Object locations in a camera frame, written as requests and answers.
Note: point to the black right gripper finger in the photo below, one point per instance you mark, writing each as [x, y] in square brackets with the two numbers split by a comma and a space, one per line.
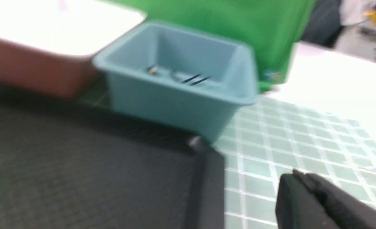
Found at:
[308, 201]

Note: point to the green checked tablecloth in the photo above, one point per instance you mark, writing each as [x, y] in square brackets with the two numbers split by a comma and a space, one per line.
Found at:
[271, 138]

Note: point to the black chopstick in bin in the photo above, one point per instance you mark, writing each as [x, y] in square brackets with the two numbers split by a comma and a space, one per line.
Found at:
[191, 78]
[200, 81]

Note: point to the teal chopstick bin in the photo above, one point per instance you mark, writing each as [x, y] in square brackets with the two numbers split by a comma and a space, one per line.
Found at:
[179, 53]

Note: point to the green cloth backdrop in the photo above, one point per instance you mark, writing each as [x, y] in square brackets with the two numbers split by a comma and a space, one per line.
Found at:
[270, 27]

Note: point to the upright black chopstick gold tip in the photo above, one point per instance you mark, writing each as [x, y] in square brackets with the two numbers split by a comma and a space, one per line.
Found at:
[152, 70]

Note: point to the black serving tray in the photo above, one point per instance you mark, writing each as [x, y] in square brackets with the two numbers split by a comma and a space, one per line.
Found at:
[64, 165]

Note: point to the white spoon bin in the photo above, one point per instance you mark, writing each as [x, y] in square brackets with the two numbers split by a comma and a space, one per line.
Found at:
[47, 46]

